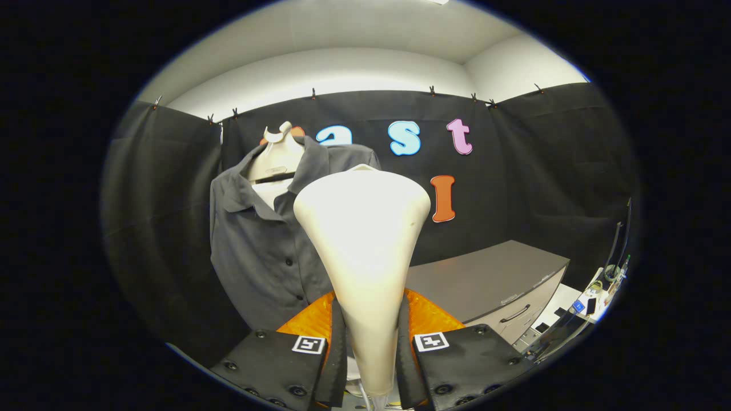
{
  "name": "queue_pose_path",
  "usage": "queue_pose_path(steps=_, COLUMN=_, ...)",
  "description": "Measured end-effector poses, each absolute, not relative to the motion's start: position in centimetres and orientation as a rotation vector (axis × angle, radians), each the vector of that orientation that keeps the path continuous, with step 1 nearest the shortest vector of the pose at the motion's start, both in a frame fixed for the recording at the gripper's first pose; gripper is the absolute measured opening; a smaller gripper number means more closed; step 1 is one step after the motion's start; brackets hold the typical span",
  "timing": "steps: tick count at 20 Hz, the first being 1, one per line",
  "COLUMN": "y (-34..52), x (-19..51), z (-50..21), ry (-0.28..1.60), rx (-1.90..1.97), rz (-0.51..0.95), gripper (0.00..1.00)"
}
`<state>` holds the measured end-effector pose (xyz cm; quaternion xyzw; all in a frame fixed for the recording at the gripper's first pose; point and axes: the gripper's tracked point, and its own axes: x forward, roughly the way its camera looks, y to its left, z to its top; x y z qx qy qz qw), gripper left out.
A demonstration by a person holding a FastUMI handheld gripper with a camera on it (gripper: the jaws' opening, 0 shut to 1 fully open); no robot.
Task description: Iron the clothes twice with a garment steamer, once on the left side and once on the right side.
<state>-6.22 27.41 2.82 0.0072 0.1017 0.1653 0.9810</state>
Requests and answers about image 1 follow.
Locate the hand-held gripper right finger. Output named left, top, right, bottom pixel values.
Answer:
left=397, top=287, right=535, bottom=410

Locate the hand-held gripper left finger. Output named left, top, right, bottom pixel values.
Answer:
left=210, top=291, right=348, bottom=410

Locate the translucent garment steamer hose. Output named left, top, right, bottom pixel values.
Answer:
left=357, top=391, right=400, bottom=411

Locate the white garment steamer head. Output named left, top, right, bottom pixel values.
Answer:
left=294, top=164, right=431, bottom=397

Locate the grey button shirt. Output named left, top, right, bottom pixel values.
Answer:
left=209, top=136, right=382, bottom=332

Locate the cream plastic clothes hanger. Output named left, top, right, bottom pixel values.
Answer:
left=247, top=121, right=305, bottom=183

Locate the grey drawer cabinet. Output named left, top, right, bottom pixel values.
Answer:
left=405, top=240, right=571, bottom=346

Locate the white desk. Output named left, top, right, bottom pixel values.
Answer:
left=514, top=265, right=627, bottom=361

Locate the white board inside shirt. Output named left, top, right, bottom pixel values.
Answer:
left=251, top=179, right=294, bottom=211

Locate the black backdrop cloth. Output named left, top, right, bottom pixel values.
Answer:
left=102, top=83, right=640, bottom=366

